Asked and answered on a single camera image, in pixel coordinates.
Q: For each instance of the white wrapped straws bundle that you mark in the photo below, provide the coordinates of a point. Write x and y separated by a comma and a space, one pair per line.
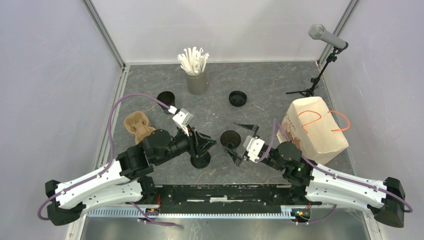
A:
193, 60

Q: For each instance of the black cup lid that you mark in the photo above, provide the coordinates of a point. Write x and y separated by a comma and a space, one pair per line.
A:
202, 161
237, 98

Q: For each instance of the black microphone stand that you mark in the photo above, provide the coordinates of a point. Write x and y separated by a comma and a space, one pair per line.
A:
309, 92

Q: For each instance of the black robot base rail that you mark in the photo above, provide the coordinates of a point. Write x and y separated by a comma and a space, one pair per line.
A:
222, 200

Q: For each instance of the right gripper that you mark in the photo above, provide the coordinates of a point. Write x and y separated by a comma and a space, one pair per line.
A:
237, 159

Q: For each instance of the grey straw holder cup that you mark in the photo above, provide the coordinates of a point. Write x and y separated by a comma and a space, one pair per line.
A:
197, 85

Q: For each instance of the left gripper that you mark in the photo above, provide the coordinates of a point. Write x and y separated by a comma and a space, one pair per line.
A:
197, 142

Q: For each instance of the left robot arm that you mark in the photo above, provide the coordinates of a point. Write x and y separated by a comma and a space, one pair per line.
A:
126, 178

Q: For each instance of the black coffee cup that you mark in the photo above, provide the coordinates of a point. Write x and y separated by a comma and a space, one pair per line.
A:
230, 139

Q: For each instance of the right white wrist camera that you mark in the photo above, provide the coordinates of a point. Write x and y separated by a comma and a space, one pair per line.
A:
254, 148

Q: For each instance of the brown cardboard cup carrier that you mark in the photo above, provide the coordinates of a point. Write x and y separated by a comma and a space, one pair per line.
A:
138, 125

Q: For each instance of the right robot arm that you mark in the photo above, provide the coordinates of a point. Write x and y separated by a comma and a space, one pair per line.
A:
314, 183

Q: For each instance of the grey microphone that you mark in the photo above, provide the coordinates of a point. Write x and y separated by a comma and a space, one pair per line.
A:
319, 32

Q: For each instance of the brown paper takeout bag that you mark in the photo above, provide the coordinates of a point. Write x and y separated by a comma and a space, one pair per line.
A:
314, 129

